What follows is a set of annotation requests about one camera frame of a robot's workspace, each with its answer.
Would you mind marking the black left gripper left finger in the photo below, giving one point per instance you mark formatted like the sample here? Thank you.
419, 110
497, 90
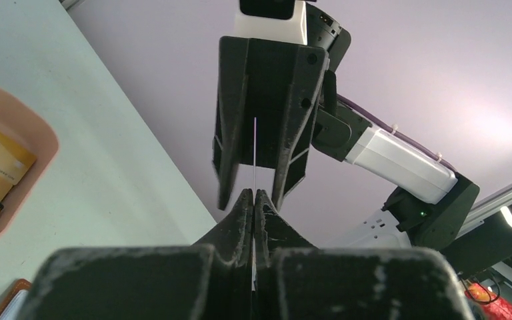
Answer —
210, 279

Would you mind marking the pink plastic tray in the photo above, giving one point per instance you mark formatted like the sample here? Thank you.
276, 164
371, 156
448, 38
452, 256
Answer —
28, 145

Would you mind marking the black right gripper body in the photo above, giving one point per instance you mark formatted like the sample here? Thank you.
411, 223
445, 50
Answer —
269, 66

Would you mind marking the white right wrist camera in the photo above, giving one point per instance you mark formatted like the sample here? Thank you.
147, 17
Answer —
282, 21

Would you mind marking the red object under table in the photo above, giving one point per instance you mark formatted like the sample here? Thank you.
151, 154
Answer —
486, 304

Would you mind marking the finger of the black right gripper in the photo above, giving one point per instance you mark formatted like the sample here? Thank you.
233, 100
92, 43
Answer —
298, 122
229, 135

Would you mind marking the brown leather card holder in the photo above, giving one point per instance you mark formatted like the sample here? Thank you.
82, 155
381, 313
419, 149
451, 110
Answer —
11, 305

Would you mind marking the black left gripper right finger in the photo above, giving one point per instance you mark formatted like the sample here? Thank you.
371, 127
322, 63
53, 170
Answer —
296, 280

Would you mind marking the thin card seen edge-on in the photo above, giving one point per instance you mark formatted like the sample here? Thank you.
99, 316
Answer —
254, 166

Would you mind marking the aluminium frame rail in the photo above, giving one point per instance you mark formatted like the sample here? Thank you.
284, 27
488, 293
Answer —
486, 208

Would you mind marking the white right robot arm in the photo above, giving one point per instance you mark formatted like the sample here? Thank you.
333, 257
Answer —
431, 199

